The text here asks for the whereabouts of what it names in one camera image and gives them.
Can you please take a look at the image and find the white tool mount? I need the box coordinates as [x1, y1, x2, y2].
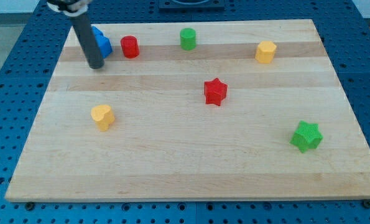
[47, 0, 91, 16]

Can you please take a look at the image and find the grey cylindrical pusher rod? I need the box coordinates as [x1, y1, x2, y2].
[70, 12, 104, 69]

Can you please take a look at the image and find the red star block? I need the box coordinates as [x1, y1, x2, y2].
[204, 78, 228, 106]

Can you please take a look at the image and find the green star block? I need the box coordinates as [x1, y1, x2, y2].
[290, 120, 323, 153]

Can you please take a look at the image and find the blue block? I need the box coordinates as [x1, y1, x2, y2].
[92, 26, 113, 58]

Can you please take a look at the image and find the red cylinder block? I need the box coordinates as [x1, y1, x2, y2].
[120, 35, 140, 58]

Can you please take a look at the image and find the yellow heart block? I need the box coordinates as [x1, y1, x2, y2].
[91, 105, 115, 132]

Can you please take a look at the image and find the green cylinder block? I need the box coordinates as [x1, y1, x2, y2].
[180, 27, 197, 50]

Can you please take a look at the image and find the wooden board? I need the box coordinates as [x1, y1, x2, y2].
[5, 19, 370, 203]

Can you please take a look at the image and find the yellow hexagon block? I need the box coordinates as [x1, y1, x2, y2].
[255, 40, 277, 63]

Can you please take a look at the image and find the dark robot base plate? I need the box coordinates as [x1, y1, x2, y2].
[158, 0, 225, 12]

